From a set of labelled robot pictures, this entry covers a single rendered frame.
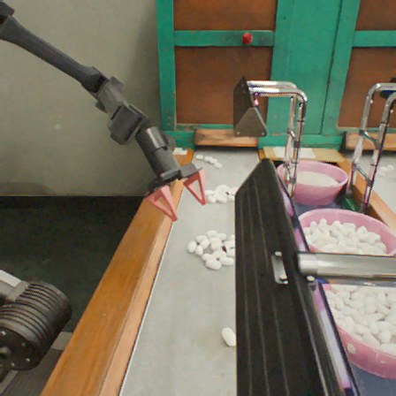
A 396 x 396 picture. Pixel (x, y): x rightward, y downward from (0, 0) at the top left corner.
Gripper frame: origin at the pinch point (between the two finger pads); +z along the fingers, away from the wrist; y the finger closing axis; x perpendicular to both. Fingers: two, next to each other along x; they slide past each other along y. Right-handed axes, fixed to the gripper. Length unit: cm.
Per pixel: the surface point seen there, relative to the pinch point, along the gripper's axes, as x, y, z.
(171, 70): -39, -65, -58
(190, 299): -5.8, 7.4, 17.3
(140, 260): -16.8, 7.0, 5.0
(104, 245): -153, -54, -8
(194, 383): 4.6, 21.9, 26.0
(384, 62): 20, -117, -15
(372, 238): 12, -44, 32
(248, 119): 12.9, -18.2, -11.5
